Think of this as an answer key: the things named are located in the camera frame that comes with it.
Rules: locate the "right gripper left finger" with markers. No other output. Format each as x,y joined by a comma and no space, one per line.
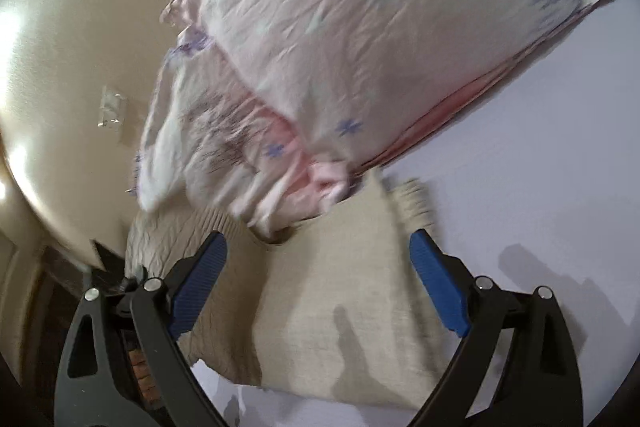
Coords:
121,365

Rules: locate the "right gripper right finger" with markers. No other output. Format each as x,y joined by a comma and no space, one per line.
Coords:
539,384

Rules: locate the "beige knit sweater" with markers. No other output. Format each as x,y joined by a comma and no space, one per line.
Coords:
334,312

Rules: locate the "lavender bed sheet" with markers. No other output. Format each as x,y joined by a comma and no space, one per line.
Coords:
537,185

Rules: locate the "pink floral pillow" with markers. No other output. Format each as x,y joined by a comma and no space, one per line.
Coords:
268,107

